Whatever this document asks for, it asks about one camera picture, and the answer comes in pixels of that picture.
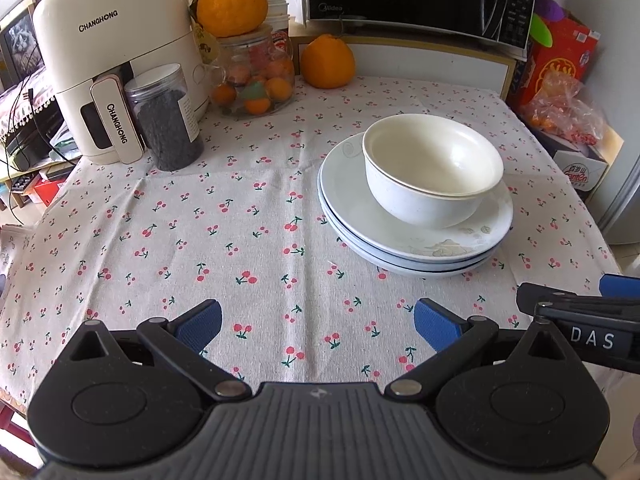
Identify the white blue rimmed plate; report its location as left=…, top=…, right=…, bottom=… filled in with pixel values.
left=318, top=169, right=513, bottom=276

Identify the large white bowl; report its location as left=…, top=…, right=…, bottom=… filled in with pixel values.
left=361, top=123, right=506, bottom=230

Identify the white plate with swirl pattern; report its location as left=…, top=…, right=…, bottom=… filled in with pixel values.
left=319, top=133, right=514, bottom=263

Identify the blue patterned plate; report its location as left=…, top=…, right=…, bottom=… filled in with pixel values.
left=319, top=198, right=496, bottom=278

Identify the cream white bowl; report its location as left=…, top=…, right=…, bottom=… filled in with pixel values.
left=362, top=114, right=503, bottom=198

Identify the white refrigerator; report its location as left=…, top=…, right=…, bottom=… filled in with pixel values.
left=587, top=148, right=639, bottom=246

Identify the Ganten water carton box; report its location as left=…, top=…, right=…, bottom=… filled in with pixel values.
left=532, top=127, right=624, bottom=197

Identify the cherry print tablecloth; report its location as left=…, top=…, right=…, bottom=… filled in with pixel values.
left=1, top=77, right=617, bottom=410

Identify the plastic bag of snacks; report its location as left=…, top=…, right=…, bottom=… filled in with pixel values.
left=520, top=70, right=608, bottom=146

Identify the red small box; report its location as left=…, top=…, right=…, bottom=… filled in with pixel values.
left=28, top=180, right=65, bottom=206

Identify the wooden shelf with papers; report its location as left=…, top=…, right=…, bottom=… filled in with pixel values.
left=0, top=69, right=82, bottom=212

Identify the red gift box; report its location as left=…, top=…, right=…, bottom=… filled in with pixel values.
left=508, top=15, right=601, bottom=110

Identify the wooden microwave stand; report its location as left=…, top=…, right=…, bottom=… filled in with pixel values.
left=288, top=21, right=516, bottom=99

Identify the clear jar of black beans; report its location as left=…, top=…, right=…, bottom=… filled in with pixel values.
left=125, top=63, right=204, bottom=171

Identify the glass jar of small oranges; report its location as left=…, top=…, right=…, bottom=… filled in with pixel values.
left=193, top=23, right=295, bottom=117

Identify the large orange on table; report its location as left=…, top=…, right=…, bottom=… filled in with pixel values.
left=299, top=34, right=356, bottom=89

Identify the white Changhong air fryer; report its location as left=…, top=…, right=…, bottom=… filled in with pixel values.
left=32, top=0, right=208, bottom=165

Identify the large orange on jar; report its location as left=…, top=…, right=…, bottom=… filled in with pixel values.
left=189, top=0, right=269, bottom=39

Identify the cat picture frame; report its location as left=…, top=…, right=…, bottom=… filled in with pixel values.
left=0, top=0, right=43, bottom=91

